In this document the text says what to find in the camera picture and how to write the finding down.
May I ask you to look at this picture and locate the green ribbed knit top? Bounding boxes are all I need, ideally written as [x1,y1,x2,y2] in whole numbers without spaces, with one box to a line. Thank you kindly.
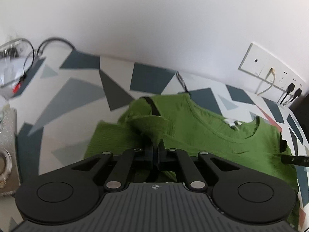
[83,94,300,229]

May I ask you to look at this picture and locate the black cabinet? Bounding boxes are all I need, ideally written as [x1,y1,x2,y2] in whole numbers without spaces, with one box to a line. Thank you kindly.
[289,95,309,128]

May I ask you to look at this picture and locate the black plug right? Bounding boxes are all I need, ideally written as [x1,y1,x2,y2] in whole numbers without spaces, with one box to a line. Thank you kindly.
[285,88,302,105]

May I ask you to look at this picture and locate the black plug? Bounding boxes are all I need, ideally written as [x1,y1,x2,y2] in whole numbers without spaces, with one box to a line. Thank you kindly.
[285,88,302,105]
[280,83,295,105]

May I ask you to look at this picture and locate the black plug left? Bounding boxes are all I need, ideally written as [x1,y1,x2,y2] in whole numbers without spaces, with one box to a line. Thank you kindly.
[280,83,295,105]

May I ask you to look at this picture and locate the geometric pattern table cover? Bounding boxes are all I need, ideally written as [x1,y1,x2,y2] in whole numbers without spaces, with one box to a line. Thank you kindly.
[9,51,308,231]

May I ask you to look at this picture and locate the clear plastic bag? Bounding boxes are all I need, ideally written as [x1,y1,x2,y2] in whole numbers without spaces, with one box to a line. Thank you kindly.
[1,38,36,100]

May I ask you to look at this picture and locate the white network cable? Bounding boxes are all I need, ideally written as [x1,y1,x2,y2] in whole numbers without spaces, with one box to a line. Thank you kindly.
[256,67,276,96]

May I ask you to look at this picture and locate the white wall socket panel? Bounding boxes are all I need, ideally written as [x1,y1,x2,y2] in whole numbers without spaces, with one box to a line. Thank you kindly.
[239,43,306,91]

